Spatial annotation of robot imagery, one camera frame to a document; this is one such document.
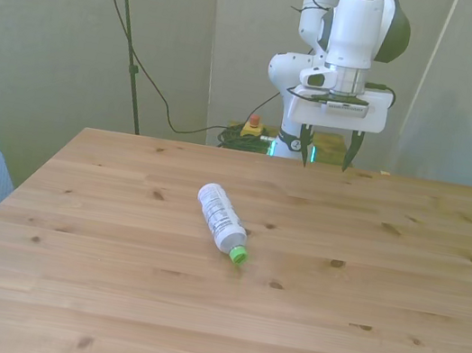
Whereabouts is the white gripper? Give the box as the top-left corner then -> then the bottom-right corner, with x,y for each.
277,73 -> 393,181

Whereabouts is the white water bottle green cap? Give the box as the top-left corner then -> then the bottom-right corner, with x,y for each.
186,180 -> 261,270

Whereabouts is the yellow emergency stop box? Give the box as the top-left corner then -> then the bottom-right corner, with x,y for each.
240,113 -> 268,142

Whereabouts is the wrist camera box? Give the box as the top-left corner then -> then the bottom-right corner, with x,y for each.
318,91 -> 372,121

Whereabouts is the black coiled cable bundle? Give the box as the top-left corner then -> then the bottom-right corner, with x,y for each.
214,122 -> 277,158

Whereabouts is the black stand cable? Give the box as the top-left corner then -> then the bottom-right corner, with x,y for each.
69,0 -> 251,142

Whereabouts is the black camera stand pole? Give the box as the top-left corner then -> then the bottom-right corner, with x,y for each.
81,0 -> 165,137

